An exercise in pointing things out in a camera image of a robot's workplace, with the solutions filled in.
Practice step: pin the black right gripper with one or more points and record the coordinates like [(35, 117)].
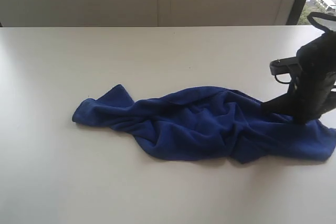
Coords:
[(313, 95)]

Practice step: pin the blue microfiber towel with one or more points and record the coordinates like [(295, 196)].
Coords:
[(204, 123)]

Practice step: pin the white bus outside window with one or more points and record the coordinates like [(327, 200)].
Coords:
[(327, 5)]

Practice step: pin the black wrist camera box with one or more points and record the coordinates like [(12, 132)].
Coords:
[(285, 66)]

